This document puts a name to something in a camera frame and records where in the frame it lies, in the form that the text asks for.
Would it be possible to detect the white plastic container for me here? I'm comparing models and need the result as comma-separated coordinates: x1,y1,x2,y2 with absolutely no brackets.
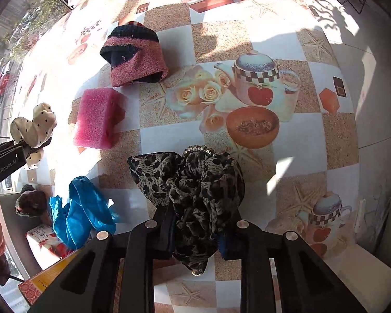
355,196,391,313

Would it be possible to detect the white polka dot scrunchie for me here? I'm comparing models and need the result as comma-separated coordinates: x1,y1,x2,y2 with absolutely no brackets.
10,103,57,170

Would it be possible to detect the red patterned carton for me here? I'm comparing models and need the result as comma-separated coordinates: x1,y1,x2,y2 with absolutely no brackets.
18,254,85,305

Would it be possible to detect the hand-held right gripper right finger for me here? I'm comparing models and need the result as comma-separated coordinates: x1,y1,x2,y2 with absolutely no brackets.
218,218,367,313

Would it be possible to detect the pink black knitted sock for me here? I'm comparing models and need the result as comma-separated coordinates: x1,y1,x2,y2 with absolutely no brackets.
99,21,168,88

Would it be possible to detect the blue plastic shoe cover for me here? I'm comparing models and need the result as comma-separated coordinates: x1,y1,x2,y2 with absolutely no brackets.
49,176,118,250

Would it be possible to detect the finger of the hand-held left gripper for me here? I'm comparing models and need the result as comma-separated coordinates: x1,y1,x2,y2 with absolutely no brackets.
15,136,53,160

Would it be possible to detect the grey cardboard box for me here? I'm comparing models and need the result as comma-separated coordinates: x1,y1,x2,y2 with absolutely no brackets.
0,186,77,279

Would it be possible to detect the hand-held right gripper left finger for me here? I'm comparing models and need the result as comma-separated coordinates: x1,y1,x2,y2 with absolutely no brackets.
28,207,176,313

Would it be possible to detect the pink foam piece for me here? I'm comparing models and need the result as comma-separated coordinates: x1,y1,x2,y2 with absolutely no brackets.
72,87,126,151

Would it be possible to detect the leopard print scrunchie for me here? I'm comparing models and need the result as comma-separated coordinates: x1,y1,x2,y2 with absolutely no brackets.
127,145,246,276

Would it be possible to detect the dark knitted scrunchie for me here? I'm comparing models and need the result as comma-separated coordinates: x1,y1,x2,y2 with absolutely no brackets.
15,184,48,217

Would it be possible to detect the checkered printed tablecloth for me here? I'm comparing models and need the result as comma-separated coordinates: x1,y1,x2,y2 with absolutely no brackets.
13,0,361,313

